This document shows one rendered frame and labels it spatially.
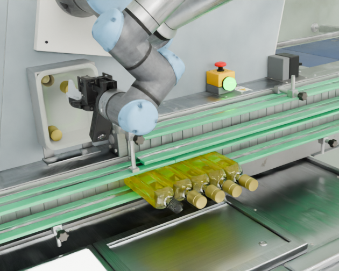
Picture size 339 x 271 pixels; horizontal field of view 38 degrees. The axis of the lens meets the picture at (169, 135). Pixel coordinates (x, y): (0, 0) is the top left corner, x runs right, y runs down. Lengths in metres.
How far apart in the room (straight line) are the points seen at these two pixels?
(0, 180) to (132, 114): 0.52
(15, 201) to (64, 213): 0.14
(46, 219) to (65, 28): 0.52
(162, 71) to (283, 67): 0.82
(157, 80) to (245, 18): 0.77
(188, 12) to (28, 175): 0.61
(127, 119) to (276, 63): 0.91
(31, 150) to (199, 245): 0.55
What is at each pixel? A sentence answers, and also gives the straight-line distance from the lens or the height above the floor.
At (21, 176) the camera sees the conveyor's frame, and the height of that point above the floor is 0.83.
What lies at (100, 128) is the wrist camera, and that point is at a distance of 1.21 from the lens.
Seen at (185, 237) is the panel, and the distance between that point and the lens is 1.38.
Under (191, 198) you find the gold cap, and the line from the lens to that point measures 1.28.
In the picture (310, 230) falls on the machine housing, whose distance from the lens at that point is 1.49.
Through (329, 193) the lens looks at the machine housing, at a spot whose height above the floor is 1.12.
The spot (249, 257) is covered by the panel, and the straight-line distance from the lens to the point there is 1.30.
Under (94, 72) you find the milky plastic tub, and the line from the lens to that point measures 1.38.
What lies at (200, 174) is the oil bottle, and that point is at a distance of 1.37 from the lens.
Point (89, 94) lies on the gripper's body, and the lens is 1.19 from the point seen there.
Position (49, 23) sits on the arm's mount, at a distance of 1.39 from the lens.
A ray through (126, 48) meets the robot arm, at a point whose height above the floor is 1.21.
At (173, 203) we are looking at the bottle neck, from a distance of 1.27.
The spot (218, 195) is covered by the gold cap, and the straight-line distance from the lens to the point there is 1.30.
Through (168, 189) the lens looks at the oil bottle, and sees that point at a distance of 1.31.
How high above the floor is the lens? 2.09
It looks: 54 degrees down
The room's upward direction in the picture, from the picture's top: 118 degrees clockwise
